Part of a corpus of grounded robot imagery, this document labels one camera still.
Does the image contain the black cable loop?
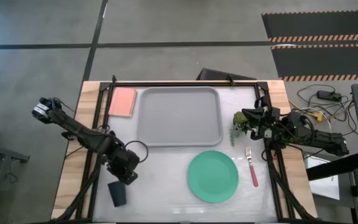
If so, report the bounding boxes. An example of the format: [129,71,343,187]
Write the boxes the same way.
[124,140,150,164]

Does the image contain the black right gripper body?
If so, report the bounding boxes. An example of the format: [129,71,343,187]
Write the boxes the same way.
[253,107,282,140]

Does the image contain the small potted succulent plant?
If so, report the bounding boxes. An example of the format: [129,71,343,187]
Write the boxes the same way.
[229,111,254,147]

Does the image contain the black power adapter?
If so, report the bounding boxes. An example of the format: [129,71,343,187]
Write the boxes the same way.
[317,90,343,101]

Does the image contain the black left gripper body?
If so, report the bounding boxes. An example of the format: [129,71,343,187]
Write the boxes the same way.
[105,146,141,183]

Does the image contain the tangled floor cables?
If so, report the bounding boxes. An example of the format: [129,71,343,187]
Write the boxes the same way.
[289,83,358,147]

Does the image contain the black hazard-striped floor mat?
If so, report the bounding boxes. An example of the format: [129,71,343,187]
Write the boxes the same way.
[260,9,358,44]
[270,43,358,82]

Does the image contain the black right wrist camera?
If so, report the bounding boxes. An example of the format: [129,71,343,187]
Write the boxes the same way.
[254,96,272,110]

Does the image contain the white glossy table mat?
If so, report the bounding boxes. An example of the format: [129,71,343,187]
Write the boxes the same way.
[92,86,278,223]

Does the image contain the green plastic plate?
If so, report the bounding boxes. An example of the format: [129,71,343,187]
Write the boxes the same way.
[186,150,240,204]

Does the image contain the grey plastic tray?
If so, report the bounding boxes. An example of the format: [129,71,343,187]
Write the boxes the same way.
[136,86,224,147]

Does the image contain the black aluminium rig frame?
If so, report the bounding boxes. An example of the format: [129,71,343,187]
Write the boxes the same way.
[53,74,318,223]

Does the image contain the dark plastic cup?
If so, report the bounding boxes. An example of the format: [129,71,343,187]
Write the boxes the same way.
[107,180,127,208]

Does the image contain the black box behind table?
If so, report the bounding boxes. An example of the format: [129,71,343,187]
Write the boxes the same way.
[196,67,257,82]

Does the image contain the fork with pink handle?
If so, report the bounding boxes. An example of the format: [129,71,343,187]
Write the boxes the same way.
[245,147,259,188]

